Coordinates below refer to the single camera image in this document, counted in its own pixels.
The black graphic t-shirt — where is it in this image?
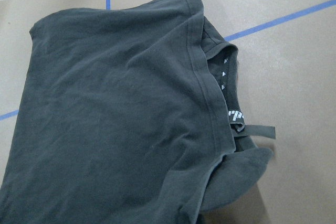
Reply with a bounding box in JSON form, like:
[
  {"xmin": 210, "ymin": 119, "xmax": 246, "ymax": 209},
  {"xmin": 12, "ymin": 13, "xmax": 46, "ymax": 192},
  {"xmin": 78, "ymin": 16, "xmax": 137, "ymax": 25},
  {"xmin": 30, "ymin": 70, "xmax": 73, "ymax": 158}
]
[{"xmin": 1, "ymin": 0, "xmax": 275, "ymax": 223}]

